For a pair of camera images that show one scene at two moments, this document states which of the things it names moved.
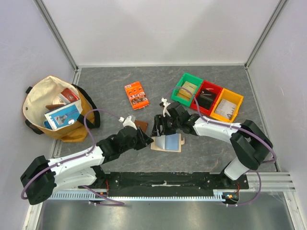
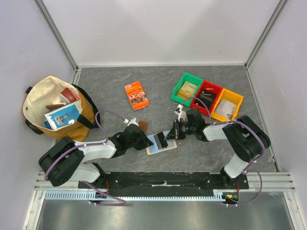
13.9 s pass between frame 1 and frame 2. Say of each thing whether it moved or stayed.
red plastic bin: stayed
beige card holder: moved
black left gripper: stayed
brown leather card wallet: stayed
